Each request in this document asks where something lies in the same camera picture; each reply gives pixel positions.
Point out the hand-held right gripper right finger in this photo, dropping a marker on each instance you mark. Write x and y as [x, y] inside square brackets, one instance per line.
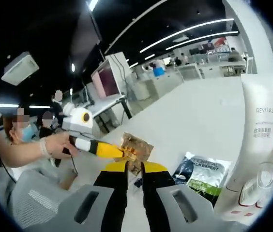
[156, 200]

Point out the white wristband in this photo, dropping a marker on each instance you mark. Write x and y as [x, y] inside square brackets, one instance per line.
[44, 146]

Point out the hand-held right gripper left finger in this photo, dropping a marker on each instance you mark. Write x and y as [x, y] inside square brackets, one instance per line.
[116, 200]

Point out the gold skincare sachet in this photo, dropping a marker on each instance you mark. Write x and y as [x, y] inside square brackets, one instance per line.
[139, 147]

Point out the ceiling air conditioner unit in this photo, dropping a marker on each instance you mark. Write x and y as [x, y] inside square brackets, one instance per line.
[20, 67]

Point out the computer monitor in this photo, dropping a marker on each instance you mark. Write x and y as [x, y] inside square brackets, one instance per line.
[107, 79]

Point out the white desk black legs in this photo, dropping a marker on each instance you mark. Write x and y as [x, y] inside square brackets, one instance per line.
[107, 104]

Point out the green skincare sachet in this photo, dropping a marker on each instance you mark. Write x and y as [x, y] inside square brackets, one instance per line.
[204, 174]

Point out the grey mesh office chair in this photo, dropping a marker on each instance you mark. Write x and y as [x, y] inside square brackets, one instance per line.
[42, 198]

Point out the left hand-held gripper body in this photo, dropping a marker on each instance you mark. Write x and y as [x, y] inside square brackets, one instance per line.
[77, 120]

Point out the white skincare tube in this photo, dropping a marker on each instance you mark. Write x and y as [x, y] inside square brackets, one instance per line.
[262, 101]

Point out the person's left hand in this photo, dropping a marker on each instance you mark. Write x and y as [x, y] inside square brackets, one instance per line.
[59, 146]

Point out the small white skincare bottle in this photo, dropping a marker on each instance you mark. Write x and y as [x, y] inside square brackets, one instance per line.
[249, 193]
[267, 176]

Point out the blue bin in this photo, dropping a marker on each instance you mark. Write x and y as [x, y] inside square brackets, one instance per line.
[158, 72]

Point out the white cabinet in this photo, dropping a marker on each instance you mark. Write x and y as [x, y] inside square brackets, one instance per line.
[158, 85]

